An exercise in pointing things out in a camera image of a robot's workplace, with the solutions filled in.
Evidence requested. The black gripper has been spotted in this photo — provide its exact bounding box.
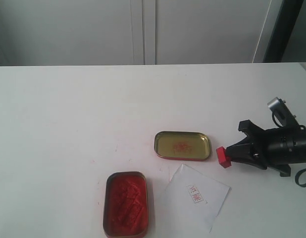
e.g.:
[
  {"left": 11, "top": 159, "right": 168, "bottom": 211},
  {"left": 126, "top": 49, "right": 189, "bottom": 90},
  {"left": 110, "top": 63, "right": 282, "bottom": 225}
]
[{"left": 226, "top": 120, "right": 291, "bottom": 177}]

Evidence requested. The red plastic stamp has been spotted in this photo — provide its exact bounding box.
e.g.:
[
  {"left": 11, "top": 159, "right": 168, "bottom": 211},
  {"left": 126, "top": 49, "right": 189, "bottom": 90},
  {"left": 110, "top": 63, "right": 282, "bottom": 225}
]
[{"left": 216, "top": 147, "right": 231, "bottom": 169}]

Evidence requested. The white paper sheet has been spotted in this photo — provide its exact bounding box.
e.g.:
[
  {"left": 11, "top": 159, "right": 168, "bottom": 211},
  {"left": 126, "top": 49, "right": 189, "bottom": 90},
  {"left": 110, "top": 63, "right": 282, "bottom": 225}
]
[{"left": 158, "top": 164, "right": 230, "bottom": 238}]

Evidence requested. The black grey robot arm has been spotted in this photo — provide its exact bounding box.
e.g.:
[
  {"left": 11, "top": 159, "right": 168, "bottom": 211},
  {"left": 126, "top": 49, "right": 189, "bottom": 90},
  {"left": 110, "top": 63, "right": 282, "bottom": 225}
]
[{"left": 216, "top": 120, "right": 306, "bottom": 177}]

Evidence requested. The red ink pad tin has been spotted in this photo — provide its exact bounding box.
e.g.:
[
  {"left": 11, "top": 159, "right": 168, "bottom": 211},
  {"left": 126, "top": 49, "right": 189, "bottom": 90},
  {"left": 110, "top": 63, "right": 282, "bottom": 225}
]
[{"left": 103, "top": 171, "right": 149, "bottom": 238}]

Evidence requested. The gold tin lid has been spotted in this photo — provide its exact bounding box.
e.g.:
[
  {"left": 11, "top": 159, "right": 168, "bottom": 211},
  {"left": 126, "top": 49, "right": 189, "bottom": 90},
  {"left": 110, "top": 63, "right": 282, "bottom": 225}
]
[{"left": 154, "top": 131, "right": 211, "bottom": 161}]

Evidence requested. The white cabinet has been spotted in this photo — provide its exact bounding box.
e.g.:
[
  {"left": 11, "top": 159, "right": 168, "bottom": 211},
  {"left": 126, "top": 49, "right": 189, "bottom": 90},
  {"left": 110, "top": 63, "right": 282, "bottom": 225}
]
[{"left": 0, "top": 0, "right": 282, "bottom": 66}]

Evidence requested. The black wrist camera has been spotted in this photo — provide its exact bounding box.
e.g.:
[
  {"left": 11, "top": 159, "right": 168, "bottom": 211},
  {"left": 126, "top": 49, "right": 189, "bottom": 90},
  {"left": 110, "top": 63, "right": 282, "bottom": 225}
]
[{"left": 267, "top": 97, "right": 299, "bottom": 128}]

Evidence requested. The black cable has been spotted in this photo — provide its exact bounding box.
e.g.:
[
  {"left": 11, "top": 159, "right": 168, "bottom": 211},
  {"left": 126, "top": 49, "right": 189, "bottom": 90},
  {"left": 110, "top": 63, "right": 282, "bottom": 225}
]
[{"left": 271, "top": 109, "right": 306, "bottom": 188}]

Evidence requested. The dark vertical post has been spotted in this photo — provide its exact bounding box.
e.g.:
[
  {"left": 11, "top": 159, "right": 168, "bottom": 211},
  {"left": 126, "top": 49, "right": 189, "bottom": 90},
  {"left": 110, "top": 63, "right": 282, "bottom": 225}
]
[{"left": 263, "top": 0, "right": 304, "bottom": 63}]

